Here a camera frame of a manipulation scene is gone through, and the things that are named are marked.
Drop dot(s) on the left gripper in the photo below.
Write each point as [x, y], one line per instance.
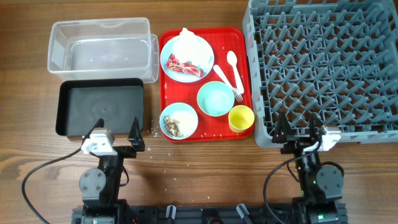
[135, 137]

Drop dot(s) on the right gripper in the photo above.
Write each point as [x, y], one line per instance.
[297, 146]

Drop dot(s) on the rice and food scraps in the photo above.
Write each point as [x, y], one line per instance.
[172, 126]

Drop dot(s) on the yellow plastic cup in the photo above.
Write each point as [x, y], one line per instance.
[240, 118]

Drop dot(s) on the small light blue bowl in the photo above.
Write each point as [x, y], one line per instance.
[185, 114]

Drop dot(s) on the white plastic fork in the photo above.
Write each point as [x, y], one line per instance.
[223, 77]

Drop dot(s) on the red snack wrapper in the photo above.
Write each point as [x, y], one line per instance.
[176, 65]

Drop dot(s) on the mint green bowl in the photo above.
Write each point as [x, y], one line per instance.
[215, 98]

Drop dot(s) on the large light blue plate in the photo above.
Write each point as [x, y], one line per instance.
[181, 77]

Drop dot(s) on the white plastic spoon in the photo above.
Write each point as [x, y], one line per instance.
[232, 60]

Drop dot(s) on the white napkin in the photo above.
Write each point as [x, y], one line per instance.
[188, 47]

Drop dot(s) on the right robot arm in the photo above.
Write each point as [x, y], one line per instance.
[321, 183]

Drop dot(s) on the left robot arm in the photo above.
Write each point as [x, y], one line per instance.
[100, 186]

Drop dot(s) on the grey dishwasher rack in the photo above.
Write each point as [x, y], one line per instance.
[335, 59]

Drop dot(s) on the black plastic tray bin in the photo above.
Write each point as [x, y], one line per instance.
[82, 103]

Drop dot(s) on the clear plastic bin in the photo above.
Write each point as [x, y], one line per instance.
[99, 49]

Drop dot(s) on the red serving tray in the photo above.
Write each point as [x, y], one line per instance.
[221, 40]

